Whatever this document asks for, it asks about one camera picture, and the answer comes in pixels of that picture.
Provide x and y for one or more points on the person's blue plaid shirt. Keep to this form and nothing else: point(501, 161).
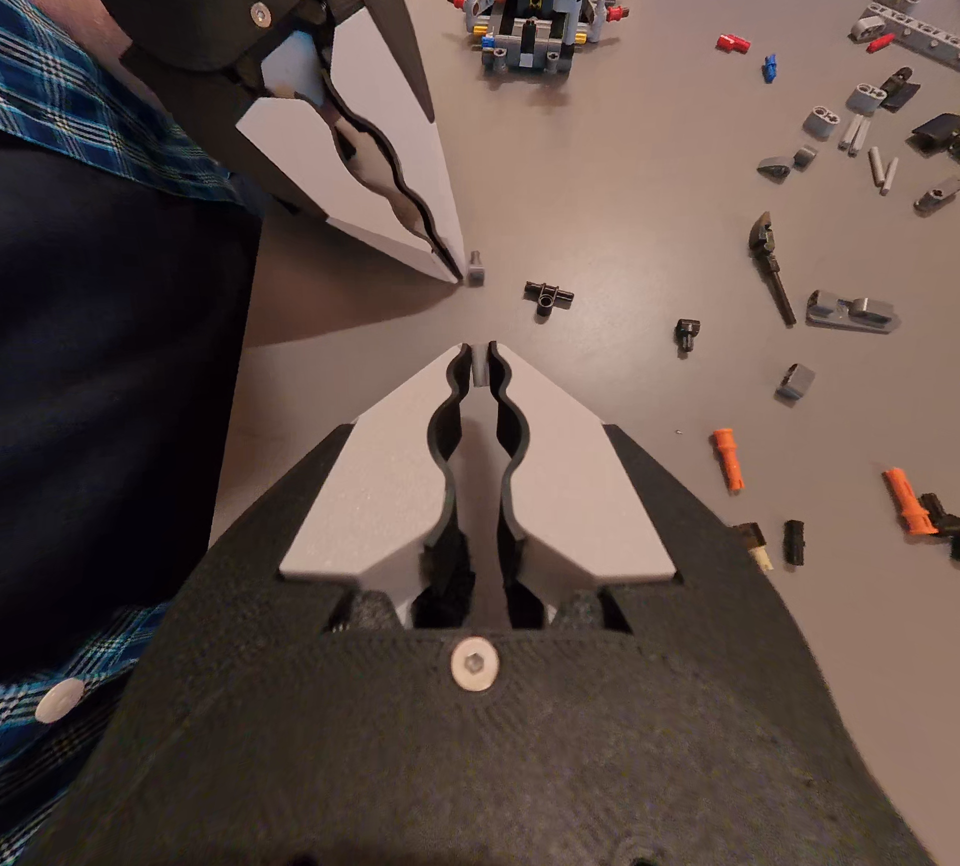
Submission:
point(67, 753)

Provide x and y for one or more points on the black lego panel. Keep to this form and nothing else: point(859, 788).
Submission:
point(937, 132)

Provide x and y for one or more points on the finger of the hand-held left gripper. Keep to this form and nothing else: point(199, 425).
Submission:
point(307, 161)
point(397, 108)

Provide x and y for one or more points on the dark grey lego pin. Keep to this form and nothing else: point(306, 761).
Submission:
point(476, 270)

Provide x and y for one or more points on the grey lego block piece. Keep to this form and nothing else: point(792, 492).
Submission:
point(795, 382)

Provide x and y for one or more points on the grey two-hole lego beam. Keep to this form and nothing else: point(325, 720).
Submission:
point(821, 122)
point(865, 98)

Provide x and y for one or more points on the curved grey lego piece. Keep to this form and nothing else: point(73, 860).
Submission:
point(775, 168)

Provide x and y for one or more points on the black lego cross connector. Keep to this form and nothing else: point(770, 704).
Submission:
point(549, 297)

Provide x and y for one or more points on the light grey lego axle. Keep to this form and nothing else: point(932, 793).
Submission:
point(862, 135)
point(889, 176)
point(848, 132)
point(874, 165)

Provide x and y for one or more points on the long black lego piece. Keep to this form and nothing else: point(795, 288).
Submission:
point(769, 258)

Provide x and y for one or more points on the person's left forearm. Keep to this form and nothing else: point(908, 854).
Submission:
point(90, 93)

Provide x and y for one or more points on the small grey lego piece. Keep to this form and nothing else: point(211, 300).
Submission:
point(805, 156)

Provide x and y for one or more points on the blue lego pin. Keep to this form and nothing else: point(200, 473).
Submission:
point(769, 68)

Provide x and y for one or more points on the dark grey lego piece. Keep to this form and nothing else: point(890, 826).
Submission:
point(937, 195)

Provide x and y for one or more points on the flat grey lego piece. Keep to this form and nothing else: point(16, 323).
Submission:
point(851, 312)

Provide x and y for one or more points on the red lego pin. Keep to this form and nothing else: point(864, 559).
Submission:
point(881, 42)
point(733, 42)

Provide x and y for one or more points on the person's dark garment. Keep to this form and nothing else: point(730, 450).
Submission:
point(112, 393)

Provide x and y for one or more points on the black and tan lego pin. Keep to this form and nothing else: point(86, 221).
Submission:
point(752, 545)

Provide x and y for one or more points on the orange lego pin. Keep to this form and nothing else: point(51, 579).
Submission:
point(910, 501)
point(727, 461)

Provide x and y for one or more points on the small black lego connector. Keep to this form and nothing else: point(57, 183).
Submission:
point(686, 336)

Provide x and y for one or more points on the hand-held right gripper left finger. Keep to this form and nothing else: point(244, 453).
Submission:
point(375, 491)

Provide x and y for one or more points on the black lego connector piece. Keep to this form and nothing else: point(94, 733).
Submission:
point(898, 90)

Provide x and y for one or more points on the short rounded grey lego beam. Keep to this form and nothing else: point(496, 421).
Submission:
point(868, 27)

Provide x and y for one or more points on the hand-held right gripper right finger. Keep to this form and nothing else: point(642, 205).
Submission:
point(585, 498)

